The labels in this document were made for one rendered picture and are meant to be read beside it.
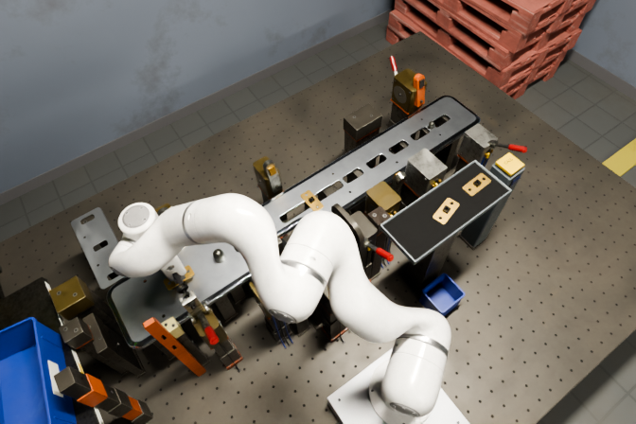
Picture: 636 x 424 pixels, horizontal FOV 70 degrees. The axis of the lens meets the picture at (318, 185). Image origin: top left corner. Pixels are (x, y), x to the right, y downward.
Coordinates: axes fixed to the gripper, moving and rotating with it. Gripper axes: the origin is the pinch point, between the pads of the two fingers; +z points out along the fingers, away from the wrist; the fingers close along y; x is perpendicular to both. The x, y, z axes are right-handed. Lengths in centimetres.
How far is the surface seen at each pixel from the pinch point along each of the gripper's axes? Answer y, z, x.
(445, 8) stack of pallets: 92, 52, -212
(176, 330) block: -14.3, 0.6, 7.2
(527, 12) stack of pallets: 39, 27, -211
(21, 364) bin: 2.7, 2.2, 44.0
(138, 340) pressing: -8.2, 5.6, 17.2
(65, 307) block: 9.3, -0.5, 28.8
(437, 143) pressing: -7, 6, -96
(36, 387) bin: -5.3, 2.2, 42.4
